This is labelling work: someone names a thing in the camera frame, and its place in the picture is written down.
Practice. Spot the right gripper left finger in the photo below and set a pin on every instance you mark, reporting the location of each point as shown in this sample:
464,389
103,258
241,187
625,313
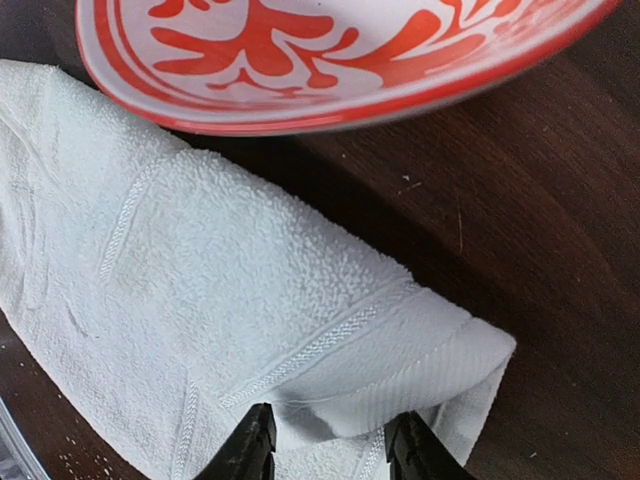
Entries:
248,452

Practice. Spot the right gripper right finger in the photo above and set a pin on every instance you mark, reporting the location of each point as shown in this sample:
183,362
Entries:
414,452

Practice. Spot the white towel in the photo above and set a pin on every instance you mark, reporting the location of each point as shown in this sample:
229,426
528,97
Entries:
165,290

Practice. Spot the red patterned white bowl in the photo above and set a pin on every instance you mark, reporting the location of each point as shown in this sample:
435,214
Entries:
265,68

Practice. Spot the front aluminium rail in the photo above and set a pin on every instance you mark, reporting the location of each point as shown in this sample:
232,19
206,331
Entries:
18,461

